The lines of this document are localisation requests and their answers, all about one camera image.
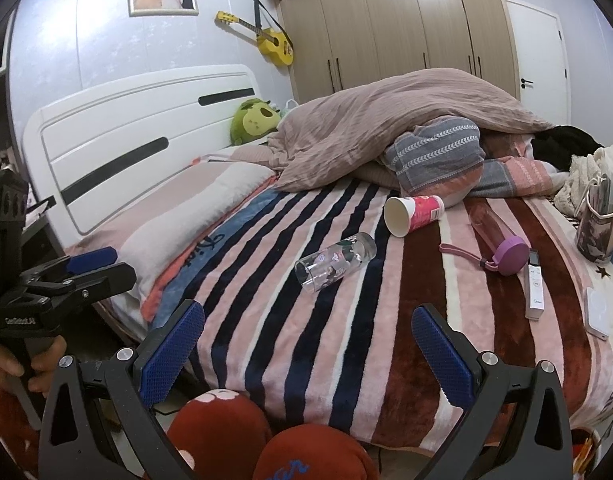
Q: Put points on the grey pink patterned quilt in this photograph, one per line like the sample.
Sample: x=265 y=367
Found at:
x=436 y=152

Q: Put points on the pinkish brown duvet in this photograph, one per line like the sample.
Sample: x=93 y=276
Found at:
x=351 y=125

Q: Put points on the clear printed glass cup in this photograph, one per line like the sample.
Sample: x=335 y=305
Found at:
x=334 y=262

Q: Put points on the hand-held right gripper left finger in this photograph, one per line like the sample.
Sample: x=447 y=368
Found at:
x=170 y=355

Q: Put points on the white door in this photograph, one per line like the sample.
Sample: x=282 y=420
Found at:
x=539 y=60

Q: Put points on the black clothing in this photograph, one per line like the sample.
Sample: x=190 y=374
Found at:
x=561 y=142

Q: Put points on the pink white paper cup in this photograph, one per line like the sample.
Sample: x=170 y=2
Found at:
x=416 y=214

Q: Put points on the white remote control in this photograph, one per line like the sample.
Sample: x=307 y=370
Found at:
x=534 y=285

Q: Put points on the person's red pajama leg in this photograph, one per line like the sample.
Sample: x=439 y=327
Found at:
x=216 y=435
x=311 y=455

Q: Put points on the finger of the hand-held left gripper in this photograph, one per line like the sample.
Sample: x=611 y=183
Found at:
x=92 y=258
x=104 y=277

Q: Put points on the white bed headboard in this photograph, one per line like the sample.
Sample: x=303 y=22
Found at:
x=116 y=145

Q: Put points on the white fluffy cloth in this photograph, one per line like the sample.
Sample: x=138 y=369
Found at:
x=579 y=180

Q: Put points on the green plush toy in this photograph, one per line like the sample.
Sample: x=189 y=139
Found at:
x=251 y=120

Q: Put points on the person's left hand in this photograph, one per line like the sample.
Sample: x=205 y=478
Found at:
x=6 y=365

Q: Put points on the person's left forearm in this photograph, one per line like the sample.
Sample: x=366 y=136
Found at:
x=4 y=435

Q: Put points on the white pillow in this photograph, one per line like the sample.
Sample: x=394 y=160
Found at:
x=186 y=225

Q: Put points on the wooden wardrobe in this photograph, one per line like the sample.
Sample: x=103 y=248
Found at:
x=396 y=30

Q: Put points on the striped plush blanket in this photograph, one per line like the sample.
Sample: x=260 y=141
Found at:
x=286 y=340

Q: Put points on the pink bottle with purple lid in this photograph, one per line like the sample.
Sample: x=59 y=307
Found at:
x=496 y=237

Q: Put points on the blue towel with orange edge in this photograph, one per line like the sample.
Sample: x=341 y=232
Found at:
x=196 y=270

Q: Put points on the printed paper bag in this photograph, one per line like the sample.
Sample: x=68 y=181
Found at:
x=594 y=230

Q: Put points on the yellow guitar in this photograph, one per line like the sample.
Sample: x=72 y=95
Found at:
x=274 y=45

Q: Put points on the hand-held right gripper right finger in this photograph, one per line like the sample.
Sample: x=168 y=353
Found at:
x=442 y=355

